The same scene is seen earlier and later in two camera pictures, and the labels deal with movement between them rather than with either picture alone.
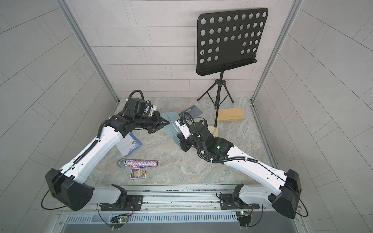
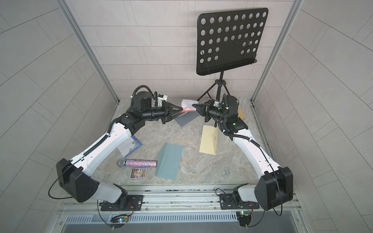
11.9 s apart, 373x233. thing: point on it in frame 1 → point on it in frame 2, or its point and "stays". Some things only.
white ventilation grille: (154, 218) stays
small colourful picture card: (138, 173) stays
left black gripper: (157, 118) → (167, 112)
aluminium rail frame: (169, 200) stays
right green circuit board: (245, 217) stays
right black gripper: (184, 141) → (205, 108)
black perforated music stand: (226, 40) stays
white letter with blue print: (128, 144) stays
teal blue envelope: (172, 129) → (168, 158)
